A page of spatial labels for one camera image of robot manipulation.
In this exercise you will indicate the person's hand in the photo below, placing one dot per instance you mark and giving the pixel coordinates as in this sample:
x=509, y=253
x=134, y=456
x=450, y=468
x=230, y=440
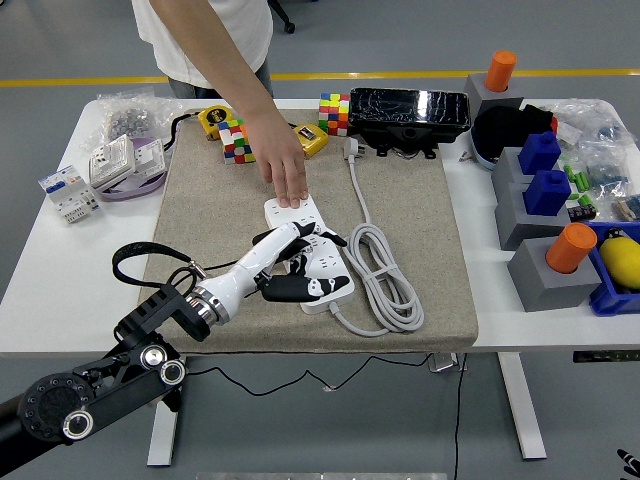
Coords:
x=280, y=160

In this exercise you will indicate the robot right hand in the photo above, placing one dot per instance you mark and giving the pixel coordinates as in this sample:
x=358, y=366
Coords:
x=632, y=465

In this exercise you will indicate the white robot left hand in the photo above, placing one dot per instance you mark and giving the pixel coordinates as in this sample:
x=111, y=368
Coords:
x=250, y=265

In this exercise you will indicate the white power strip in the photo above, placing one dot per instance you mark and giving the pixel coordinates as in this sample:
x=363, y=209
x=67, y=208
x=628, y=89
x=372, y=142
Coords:
x=295, y=215

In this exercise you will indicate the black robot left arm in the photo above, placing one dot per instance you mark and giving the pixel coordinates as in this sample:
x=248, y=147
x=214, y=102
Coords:
x=100, y=395

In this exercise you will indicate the person's forearm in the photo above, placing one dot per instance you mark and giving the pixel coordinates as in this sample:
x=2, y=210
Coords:
x=215, y=55

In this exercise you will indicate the yellow tape measure square window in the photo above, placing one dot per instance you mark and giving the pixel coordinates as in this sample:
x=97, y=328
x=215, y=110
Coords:
x=315, y=142

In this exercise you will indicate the multicolour puzzle cube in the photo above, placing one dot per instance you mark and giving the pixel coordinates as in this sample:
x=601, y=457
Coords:
x=232, y=145
x=334, y=115

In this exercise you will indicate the grey-brown mat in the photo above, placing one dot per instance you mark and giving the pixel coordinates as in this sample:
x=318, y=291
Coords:
x=280, y=330

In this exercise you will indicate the yellow tape measure round label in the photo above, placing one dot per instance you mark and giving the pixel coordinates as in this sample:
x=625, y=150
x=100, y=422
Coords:
x=215, y=120

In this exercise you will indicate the black table handset panel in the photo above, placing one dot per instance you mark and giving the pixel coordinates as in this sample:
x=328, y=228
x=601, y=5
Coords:
x=605, y=356

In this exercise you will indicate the white table leg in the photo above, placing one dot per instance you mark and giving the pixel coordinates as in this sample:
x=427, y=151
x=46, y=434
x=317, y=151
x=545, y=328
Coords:
x=167, y=430
x=522, y=410

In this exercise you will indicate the glossy black box device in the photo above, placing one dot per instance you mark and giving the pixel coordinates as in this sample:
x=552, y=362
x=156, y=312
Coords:
x=400, y=107

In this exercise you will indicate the black office chair base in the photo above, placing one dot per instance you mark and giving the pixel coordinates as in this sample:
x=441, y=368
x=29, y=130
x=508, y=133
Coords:
x=287, y=25

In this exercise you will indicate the purple tape roll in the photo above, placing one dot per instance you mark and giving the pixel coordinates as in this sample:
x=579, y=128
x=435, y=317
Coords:
x=130, y=192

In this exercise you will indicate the clear bag of metal nuts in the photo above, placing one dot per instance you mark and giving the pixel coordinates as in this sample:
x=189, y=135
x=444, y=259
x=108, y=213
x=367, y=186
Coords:
x=127, y=120

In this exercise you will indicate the blue plastic bin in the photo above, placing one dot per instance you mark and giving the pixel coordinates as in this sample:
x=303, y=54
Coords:
x=612, y=302

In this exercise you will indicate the small metal piece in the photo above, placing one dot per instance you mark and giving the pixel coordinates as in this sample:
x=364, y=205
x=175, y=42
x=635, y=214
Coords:
x=466, y=157

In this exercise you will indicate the grey block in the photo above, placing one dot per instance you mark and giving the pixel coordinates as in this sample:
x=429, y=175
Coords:
x=545, y=290
x=505, y=172
x=477, y=92
x=515, y=222

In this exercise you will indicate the white circuit breaker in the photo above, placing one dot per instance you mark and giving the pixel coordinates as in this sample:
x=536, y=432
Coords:
x=65, y=192

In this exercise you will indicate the yellow toy fruit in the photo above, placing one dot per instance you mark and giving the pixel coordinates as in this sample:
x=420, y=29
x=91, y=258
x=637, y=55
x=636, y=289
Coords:
x=620, y=257

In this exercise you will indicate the table control box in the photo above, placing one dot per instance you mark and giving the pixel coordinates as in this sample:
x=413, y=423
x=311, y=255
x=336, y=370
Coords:
x=442, y=362

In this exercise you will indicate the orange cylinder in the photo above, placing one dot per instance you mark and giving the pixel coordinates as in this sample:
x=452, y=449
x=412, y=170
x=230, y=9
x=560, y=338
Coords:
x=570, y=247
x=500, y=70

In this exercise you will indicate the black cloth cap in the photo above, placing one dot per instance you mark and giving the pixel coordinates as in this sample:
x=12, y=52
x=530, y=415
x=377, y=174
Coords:
x=505, y=127

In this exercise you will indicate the small dark component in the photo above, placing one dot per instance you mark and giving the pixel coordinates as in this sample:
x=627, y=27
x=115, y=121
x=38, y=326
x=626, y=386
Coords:
x=581, y=213

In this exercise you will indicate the small bag of connectors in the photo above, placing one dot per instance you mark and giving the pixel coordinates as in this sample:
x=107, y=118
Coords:
x=627, y=207

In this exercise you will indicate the blue block with knob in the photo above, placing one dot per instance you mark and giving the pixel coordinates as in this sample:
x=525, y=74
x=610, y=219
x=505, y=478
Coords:
x=539, y=152
x=546, y=192

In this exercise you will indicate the green plastic peg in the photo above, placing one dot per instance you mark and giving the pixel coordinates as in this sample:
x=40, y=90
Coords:
x=587, y=201

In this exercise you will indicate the green plastic pegs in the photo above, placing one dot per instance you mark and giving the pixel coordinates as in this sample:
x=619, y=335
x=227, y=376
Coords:
x=582, y=181

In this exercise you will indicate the clear bag of blue parts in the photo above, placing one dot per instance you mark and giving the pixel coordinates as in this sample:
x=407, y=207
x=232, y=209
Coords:
x=607, y=172

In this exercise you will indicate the white wall switch panel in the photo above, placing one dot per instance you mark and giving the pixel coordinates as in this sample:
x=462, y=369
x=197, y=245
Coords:
x=150, y=157

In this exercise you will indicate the white wall socket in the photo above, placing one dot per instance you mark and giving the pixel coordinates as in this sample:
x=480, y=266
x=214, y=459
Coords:
x=111, y=161

